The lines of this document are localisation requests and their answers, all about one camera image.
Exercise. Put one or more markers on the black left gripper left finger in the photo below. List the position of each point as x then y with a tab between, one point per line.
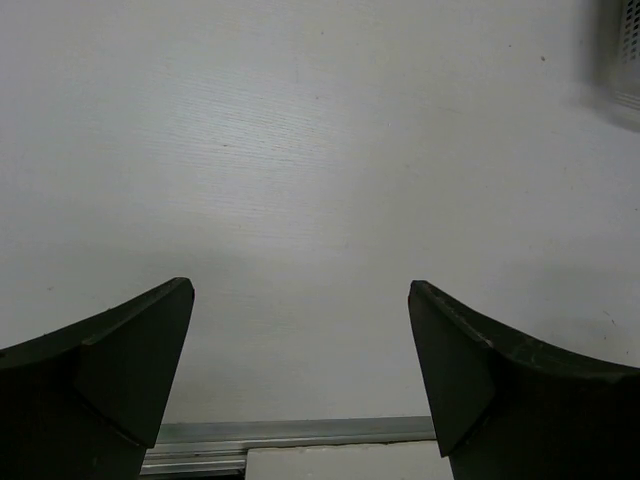
87	401

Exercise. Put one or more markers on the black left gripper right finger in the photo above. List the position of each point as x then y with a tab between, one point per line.
506	405

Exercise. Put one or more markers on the white perforated plastic basket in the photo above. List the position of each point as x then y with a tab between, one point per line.
612	60

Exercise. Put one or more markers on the aluminium table edge rail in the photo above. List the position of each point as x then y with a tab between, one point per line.
193	450

